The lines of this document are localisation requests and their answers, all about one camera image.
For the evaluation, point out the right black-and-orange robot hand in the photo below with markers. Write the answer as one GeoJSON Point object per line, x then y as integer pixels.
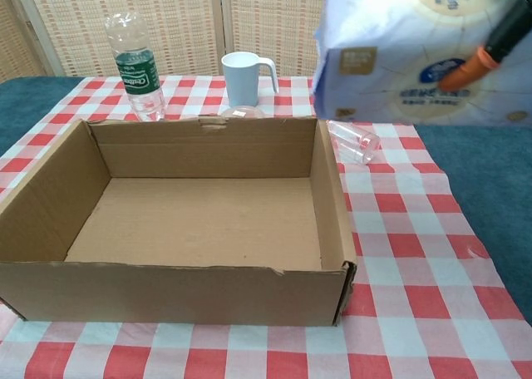
{"type": "Point", "coordinates": [498, 42]}

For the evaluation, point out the lavender tissue pack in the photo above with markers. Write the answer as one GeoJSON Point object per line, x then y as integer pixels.
{"type": "Point", "coordinates": [399, 55]}

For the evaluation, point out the red-and-white checkered tablecloth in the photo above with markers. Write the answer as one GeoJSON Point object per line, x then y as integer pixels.
{"type": "Point", "coordinates": [415, 271]}

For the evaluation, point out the clear cup behind box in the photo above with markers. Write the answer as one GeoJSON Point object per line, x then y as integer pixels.
{"type": "Point", "coordinates": [243, 112]}

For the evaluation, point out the brown cardboard box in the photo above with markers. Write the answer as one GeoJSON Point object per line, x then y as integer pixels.
{"type": "Point", "coordinates": [199, 221]}

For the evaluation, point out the clear plastic cup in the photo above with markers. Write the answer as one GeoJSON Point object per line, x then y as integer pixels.
{"type": "Point", "coordinates": [357, 142]}

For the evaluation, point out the woven folding screen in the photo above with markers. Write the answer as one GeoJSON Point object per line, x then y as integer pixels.
{"type": "Point", "coordinates": [270, 21]}

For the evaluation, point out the clear plastic water bottle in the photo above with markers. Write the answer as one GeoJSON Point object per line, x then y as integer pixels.
{"type": "Point", "coordinates": [139, 75]}

